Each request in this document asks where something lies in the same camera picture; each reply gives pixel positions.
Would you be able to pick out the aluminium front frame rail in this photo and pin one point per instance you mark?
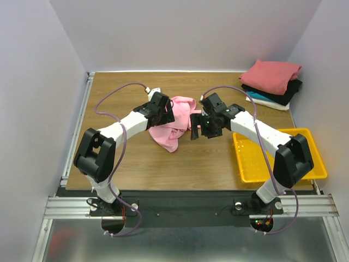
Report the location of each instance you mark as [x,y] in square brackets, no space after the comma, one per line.
[308,206]

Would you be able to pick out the light pink t-shirt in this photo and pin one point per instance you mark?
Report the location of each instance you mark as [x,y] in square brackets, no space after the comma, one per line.
[167,135]

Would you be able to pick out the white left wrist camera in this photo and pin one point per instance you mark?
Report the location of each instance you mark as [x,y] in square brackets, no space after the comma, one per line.
[151,92]

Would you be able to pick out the folded salmon red t-shirt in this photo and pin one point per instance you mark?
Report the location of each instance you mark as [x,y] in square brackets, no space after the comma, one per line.
[270,76]

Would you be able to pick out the aluminium left side rail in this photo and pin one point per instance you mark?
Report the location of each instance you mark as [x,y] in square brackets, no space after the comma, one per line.
[69,160]

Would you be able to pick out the folded teal t-shirt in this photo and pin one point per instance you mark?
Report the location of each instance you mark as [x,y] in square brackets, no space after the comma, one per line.
[258,96]

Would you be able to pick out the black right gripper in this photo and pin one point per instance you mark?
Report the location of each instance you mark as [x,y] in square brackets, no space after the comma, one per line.
[204,125]

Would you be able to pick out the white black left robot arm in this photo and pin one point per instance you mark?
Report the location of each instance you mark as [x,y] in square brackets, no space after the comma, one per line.
[95,156]

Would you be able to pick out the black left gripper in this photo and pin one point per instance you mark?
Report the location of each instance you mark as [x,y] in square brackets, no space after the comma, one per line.
[168,116]

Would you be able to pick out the yellow plastic tray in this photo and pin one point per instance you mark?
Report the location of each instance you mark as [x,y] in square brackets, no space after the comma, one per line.
[252,165]

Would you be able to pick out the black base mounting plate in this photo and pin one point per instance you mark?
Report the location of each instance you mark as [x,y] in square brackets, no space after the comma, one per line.
[175,209]

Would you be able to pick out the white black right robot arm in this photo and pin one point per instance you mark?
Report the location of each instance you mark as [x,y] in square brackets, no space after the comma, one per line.
[292,155]

